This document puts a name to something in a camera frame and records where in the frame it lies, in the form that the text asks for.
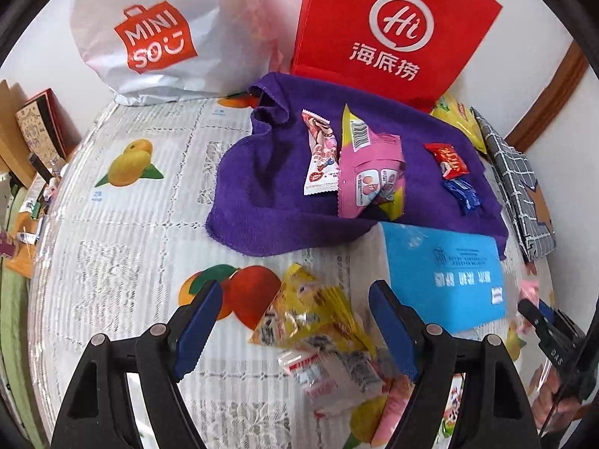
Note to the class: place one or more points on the large yellow snack bag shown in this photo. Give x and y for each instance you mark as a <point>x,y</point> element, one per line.
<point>454,119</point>

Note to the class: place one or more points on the wooden headboard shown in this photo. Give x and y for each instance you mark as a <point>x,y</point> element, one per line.
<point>11,140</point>

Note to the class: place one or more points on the small blue candy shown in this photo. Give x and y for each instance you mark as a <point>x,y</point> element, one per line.
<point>461,194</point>

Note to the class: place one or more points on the yellow triangular snack packet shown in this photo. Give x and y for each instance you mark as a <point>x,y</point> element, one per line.
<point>299,308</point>

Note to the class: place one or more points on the pink snack bag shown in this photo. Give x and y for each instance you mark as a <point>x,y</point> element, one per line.
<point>369,159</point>

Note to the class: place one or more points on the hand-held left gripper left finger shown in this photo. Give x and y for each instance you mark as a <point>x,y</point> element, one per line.
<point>199,332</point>

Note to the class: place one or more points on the white plastic shopping bag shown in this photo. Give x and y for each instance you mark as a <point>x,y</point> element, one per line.
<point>187,4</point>

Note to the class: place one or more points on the red paper bag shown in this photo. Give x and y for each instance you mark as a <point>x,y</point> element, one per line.
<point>337,18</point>

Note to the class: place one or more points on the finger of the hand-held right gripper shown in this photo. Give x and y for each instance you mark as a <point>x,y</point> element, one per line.
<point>536,319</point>
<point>554,314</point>

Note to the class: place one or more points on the patterned book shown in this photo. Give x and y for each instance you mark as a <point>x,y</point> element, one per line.
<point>40,126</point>

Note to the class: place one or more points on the person's right hand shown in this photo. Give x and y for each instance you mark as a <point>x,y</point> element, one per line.
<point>545,402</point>

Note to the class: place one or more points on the clear white snack packet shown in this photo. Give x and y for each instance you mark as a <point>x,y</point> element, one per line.
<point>327,379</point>

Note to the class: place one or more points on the brown wooden door frame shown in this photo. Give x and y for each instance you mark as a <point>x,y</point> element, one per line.
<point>547,98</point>

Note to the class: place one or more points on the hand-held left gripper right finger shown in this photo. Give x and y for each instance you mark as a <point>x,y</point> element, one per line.
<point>393,332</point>

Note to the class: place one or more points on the small red snack packet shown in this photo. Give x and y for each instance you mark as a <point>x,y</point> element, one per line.
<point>447,159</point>

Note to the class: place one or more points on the grey checked folded cloth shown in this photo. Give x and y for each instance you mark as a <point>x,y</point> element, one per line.
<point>519,182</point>

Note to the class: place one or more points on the green bedsheet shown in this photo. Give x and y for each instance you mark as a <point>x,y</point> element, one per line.
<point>14,336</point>

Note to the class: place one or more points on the blue tissue pack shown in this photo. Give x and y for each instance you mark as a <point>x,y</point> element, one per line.
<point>444,266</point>

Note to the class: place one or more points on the small pink candy packet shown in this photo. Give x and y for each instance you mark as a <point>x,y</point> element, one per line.
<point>529,290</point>

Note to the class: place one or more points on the panda print snack packet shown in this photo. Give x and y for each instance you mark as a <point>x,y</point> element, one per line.
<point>397,402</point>

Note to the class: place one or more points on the fruit print tablecloth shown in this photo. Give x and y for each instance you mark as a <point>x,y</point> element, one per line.
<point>140,243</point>

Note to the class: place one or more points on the pink white candy bar wrapper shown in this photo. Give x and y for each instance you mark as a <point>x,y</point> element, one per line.
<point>320,168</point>

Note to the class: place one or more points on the purple towel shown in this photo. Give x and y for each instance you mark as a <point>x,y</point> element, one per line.
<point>262,196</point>

